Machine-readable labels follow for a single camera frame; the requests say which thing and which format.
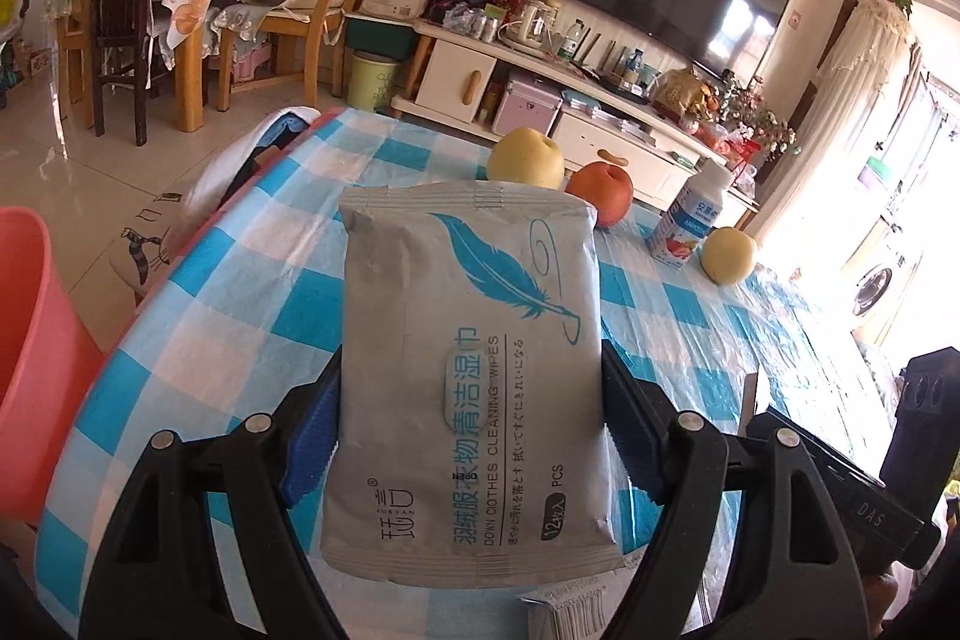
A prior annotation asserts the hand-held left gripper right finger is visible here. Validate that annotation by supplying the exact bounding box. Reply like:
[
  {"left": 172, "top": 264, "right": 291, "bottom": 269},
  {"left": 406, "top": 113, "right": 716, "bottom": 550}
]
[{"left": 600, "top": 340, "right": 871, "bottom": 640}]

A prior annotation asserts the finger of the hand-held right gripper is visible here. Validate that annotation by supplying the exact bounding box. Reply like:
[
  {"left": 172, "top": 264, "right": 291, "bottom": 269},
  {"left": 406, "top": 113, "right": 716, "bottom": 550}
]
[{"left": 748, "top": 406, "right": 893, "bottom": 491}]

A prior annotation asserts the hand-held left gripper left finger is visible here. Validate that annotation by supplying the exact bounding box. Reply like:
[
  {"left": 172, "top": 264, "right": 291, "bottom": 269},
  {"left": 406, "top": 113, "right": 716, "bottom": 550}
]
[{"left": 79, "top": 359, "right": 353, "bottom": 640}]

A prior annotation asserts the grey wet wipes pack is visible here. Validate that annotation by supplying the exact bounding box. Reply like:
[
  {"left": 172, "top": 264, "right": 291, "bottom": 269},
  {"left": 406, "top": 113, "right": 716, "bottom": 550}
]
[{"left": 321, "top": 179, "right": 627, "bottom": 590}]

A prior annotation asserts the white washing machine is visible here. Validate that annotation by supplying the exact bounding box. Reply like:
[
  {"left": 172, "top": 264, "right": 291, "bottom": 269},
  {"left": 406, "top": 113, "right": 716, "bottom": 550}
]
[{"left": 851, "top": 250, "right": 912, "bottom": 330}]

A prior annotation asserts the blue checked tablecloth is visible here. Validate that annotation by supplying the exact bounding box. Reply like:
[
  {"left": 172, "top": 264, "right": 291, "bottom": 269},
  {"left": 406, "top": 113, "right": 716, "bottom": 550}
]
[{"left": 34, "top": 107, "right": 901, "bottom": 640}]

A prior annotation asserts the small white packet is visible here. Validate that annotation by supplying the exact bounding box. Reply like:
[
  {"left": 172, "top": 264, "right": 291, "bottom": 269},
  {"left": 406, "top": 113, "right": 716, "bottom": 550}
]
[{"left": 521, "top": 571, "right": 644, "bottom": 640}]

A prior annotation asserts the small yellow pear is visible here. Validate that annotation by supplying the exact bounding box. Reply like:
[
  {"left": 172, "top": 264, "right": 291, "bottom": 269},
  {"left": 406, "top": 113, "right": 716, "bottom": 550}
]
[{"left": 700, "top": 226, "right": 760, "bottom": 287}]

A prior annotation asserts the white yogurt bottle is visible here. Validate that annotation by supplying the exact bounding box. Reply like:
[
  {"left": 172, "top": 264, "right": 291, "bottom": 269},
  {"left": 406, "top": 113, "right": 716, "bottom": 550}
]
[{"left": 646, "top": 160, "right": 736, "bottom": 270}]

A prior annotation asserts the red apple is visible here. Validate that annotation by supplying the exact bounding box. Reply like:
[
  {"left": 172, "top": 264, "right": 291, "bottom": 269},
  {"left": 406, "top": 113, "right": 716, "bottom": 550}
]
[{"left": 564, "top": 161, "right": 635, "bottom": 229}]

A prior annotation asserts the cat print cushion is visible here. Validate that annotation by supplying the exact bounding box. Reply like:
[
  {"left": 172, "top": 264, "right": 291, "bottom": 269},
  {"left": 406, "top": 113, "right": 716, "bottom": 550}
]
[{"left": 109, "top": 190, "right": 200, "bottom": 307}]

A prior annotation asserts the yellow apple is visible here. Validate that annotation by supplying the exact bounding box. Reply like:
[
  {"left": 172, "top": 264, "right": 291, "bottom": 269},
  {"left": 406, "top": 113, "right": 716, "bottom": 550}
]
[{"left": 487, "top": 128, "right": 565, "bottom": 191}]

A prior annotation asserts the white cloth bundle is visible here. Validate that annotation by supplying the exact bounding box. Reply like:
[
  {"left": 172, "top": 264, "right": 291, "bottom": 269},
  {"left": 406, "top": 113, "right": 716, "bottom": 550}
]
[{"left": 184, "top": 104, "right": 323, "bottom": 214}]

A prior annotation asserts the red plastic basin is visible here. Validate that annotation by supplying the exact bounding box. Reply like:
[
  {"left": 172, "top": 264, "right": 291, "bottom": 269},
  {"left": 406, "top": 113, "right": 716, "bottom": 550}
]
[{"left": 0, "top": 206, "right": 106, "bottom": 528}]

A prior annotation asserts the silver metal case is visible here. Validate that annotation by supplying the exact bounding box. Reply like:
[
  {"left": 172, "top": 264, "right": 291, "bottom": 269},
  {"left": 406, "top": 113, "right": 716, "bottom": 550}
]
[{"left": 491, "top": 77, "right": 563, "bottom": 137}]

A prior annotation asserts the artificial flower bunch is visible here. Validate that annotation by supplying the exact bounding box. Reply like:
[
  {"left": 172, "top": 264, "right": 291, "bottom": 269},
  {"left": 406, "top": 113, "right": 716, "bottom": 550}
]
[{"left": 720, "top": 77, "right": 796, "bottom": 154}]

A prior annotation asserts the golden ornament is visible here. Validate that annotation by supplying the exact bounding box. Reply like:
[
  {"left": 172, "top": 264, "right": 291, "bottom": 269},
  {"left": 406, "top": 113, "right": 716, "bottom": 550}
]
[{"left": 652, "top": 66, "right": 713, "bottom": 116}]

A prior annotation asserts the pale green waste bin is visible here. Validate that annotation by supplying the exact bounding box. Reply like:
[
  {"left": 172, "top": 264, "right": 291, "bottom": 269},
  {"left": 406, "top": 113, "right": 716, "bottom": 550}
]
[{"left": 345, "top": 51, "right": 402, "bottom": 112}]

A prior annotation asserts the lace-covered standing air conditioner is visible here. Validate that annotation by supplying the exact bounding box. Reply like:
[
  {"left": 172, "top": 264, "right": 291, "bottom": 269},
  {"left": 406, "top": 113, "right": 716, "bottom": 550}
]
[{"left": 806, "top": 0, "right": 917, "bottom": 161}]

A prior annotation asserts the white television cabinet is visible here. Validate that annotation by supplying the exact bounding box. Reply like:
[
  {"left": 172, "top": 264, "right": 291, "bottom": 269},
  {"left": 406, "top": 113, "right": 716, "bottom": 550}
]
[{"left": 390, "top": 17, "right": 758, "bottom": 214}]

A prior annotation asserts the dark green storage box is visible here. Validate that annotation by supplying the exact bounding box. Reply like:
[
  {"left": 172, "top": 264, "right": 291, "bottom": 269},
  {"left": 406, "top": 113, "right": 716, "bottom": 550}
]
[{"left": 343, "top": 17, "right": 417, "bottom": 60}]

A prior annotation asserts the white electric kettle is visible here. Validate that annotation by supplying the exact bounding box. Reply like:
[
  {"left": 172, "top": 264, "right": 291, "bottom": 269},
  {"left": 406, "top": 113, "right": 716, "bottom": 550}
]
[{"left": 504, "top": 0, "right": 562, "bottom": 52}]

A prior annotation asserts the light wooden chair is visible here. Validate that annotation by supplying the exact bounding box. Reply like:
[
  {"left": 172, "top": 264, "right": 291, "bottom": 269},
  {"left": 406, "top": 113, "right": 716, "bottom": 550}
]
[
  {"left": 216, "top": 0, "right": 398, "bottom": 112},
  {"left": 45, "top": 0, "right": 98, "bottom": 135}
]

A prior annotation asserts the dark wooden chair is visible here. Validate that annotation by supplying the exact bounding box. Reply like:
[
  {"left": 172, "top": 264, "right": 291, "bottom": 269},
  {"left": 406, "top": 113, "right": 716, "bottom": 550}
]
[{"left": 90, "top": 0, "right": 170, "bottom": 146}]

